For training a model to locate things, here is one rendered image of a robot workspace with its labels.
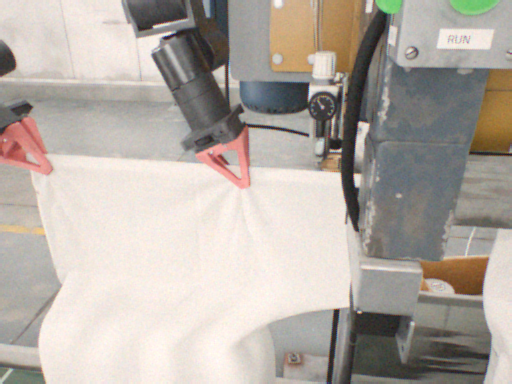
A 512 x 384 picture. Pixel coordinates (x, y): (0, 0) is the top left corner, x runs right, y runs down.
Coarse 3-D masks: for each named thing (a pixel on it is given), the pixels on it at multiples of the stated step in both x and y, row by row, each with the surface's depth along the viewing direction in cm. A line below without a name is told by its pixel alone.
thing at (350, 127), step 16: (384, 16) 30; (368, 32) 30; (368, 48) 31; (368, 64) 31; (352, 80) 32; (352, 96) 33; (352, 112) 33; (352, 128) 34; (352, 144) 35; (352, 160) 36; (352, 176) 38; (352, 192) 39; (352, 208) 40; (352, 224) 41
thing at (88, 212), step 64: (64, 192) 60; (128, 192) 58; (192, 192) 57; (256, 192) 55; (320, 192) 54; (64, 256) 65; (128, 256) 63; (192, 256) 61; (256, 256) 60; (320, 256) 58; (64, 320) 64; (128, 320) 62; (192, 320) 62; (256, 320) 61
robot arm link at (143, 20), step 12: (132, 0) 45; (144, 0) 44; (156, 0) 44; (168, 0) 44; (180, 0) 44; (132, 12) 46; (144, 12) 45; (156, 12) 45; (168, 12) 45; (180, 12) 45; (144, 24) 47; (156, 24) 47
